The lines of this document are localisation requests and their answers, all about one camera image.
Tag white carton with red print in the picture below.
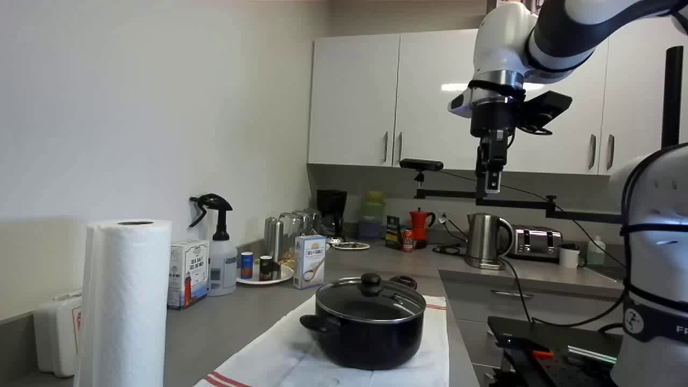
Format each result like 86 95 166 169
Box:
169 239 210 312

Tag tall metal canister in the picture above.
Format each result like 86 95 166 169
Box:
262 215 288 264

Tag small jar with blue label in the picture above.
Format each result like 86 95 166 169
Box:
239 250 256 282

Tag small flat dish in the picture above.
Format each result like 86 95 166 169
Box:
327 239 373 254

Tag black power cable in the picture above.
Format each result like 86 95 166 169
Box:
500 255 628 331

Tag white cabinet door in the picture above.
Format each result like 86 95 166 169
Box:
308 35 402 169
509 41 608 177
394 27 481 172
600 15 688 173

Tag spray bottle with black trigger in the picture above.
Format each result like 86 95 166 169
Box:
187 192 239 299

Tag green stacked containers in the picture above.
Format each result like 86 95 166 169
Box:
358 188 388 243

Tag white carton with grey print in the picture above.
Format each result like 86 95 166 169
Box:
292 232 330 290

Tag black coffee machine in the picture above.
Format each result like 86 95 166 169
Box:
314 187 349 239

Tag black cooking pot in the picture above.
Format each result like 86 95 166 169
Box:
298 282 428 372

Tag white plastic container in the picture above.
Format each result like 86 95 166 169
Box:
31 287 85 381

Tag black device with red button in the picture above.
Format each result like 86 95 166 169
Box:
486 314 623 387

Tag metal utensil rack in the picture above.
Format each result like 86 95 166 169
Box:
284 208 322 240

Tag white cup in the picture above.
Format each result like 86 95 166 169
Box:
558 244 583 271

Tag metal drawer handle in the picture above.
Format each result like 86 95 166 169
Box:
490 287 536 300

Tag small dark jar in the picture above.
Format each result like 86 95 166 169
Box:
258 254 277 282

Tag white plate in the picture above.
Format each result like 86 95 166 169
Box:
235 264 298 287

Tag white paper towel roll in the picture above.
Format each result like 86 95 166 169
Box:
74 216 175 387

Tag black camera on mount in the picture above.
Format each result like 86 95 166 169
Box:
399 157 446 173

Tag silver toaster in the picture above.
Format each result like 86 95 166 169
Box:
509 225 565 261

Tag steel electric kettle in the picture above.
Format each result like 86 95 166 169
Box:
465 210 516 271

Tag small pale bottle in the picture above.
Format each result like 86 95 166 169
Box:
586 233 608 271

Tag white cloth with red stripes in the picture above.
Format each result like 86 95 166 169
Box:
191 293 451 387

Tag black vertical pole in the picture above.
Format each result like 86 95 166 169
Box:
662 44 686 150

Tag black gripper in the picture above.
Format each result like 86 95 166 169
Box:
470 97 519 197

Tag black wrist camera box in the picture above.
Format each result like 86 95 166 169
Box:
516 91 574 137

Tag red moka pot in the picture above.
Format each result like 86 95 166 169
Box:
408 206 437 250

